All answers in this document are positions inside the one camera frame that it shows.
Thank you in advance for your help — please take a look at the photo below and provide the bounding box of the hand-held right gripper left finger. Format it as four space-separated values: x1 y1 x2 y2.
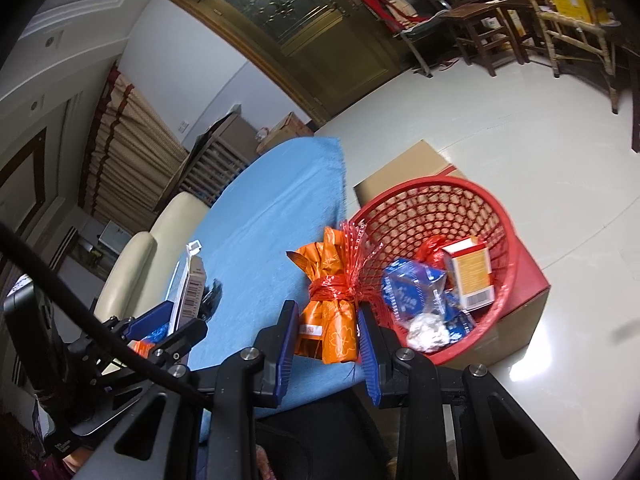
87 300 301 480

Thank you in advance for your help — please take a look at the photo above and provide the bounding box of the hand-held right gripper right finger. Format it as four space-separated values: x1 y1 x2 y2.
356 302 581 480

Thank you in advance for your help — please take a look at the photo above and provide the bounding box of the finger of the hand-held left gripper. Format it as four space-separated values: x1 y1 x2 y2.
125 301 175 342
150 318 208 368

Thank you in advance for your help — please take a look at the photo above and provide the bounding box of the orange package red ribbon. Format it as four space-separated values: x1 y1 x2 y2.
286 220 386 365

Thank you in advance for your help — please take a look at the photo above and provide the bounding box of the white barcode box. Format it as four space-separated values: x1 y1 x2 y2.
167 240 207 333

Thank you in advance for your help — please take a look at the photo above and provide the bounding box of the yellow and red carton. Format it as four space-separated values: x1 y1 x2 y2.
442 236 497 311

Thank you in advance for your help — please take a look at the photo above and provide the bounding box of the red plastic mesh basket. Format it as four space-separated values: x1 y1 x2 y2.
347 176 517 367

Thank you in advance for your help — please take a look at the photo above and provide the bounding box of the small black object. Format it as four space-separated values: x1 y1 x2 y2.
200 280 223 321

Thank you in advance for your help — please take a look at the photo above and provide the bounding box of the crumpled foil ball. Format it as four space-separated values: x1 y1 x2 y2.
406 312 451 353

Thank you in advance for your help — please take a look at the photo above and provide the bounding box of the blue plastic packet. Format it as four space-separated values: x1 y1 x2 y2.
382 257 448 326

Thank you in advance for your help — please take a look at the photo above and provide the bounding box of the red plastic bag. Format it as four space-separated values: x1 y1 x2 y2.
417 235 451 267

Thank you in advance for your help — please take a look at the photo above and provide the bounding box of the blue tablecloth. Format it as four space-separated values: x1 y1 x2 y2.
192 136 366 441

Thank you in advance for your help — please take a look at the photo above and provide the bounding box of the large brown and red cardboard box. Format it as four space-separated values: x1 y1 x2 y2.
353 140 552 368

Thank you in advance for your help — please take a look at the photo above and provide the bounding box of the beige and red curtain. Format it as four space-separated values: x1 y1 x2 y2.
77 62 188 231

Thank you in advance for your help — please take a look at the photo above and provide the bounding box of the wooden slatted cabinet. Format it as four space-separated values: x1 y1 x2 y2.
187 115 251 206

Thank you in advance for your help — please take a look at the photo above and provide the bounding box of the small brown cardboard box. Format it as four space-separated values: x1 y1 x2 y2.
256 112 315 156

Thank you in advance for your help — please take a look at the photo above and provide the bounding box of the golden double door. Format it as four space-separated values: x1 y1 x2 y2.
160 0 426 126

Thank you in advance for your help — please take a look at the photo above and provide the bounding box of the dark wooden chair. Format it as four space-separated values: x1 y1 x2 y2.
405 0 528 78

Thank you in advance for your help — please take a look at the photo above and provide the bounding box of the red and cream cloth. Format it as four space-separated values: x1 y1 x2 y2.
357 0 431 31

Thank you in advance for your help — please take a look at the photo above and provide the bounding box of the dark wooden table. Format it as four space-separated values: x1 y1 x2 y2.
620 40 640 153

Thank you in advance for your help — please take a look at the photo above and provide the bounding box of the wicker armchair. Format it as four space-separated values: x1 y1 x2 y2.
517 0 621 113

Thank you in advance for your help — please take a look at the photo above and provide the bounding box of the yellow box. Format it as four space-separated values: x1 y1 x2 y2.
544 0 608 23

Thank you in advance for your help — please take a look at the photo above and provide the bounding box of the black cable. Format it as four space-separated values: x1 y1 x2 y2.
0 222 213 406

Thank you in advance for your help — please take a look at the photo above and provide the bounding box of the metal frame chair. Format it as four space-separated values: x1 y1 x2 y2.
356 0 451 78

